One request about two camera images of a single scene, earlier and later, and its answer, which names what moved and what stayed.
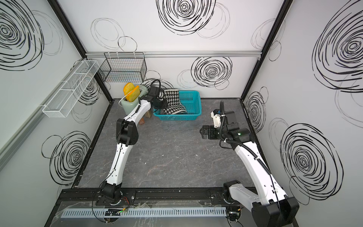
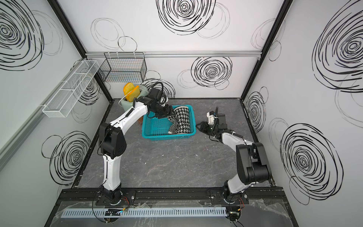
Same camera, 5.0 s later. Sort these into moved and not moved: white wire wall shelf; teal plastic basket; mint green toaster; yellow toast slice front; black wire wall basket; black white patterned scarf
Moved: black white patterned scarf; teal plastic basket
Not moved: mint green toaster; white wire wall shelf; black wire wall basket; yellow toast slice front
